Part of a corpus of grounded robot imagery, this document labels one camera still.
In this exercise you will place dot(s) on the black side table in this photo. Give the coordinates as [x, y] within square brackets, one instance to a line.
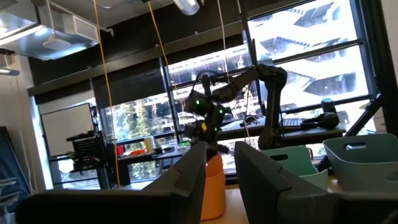
[140, 156]

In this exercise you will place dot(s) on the red cup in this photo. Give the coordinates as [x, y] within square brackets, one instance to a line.
[120, 150]

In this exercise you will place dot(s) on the black pegboard cart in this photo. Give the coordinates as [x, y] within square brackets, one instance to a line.
[87, 149]

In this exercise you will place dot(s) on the dark cylinder speaker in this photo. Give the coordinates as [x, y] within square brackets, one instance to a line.
[329, 107]

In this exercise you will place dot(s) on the black laptop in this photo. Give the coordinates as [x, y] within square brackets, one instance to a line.
[292, 123]

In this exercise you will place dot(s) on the white tube lamp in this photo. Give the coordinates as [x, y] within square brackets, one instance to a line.
[188, 6]

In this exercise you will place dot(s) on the green plastic bin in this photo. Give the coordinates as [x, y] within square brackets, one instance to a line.
[295, 165]

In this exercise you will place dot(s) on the black headphones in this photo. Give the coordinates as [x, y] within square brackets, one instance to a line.
[329, 119]

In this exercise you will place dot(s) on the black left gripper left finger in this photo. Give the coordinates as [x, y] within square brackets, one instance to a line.
[124, 208]

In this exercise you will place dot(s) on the yellow tape tag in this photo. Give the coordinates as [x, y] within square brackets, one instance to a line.
[204, 126]

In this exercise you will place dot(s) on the silver air duct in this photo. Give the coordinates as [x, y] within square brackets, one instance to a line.
[62, 34]

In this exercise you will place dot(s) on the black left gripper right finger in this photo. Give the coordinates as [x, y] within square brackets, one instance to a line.
[295, 205]

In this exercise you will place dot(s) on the blue-grey plastic bin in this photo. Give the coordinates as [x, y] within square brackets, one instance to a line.
[357, 168]

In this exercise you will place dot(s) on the orange plastic bin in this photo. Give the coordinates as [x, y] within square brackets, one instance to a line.
[214, 193]

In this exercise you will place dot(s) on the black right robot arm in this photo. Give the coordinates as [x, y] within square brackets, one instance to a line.
[275, 93]

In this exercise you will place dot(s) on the whiteboard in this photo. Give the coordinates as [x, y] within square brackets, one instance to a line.
[66, 127]

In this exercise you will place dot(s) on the black frame strut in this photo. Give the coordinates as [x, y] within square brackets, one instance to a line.
[363, 115]

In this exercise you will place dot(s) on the black desk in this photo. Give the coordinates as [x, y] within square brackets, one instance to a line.
[311, 132]

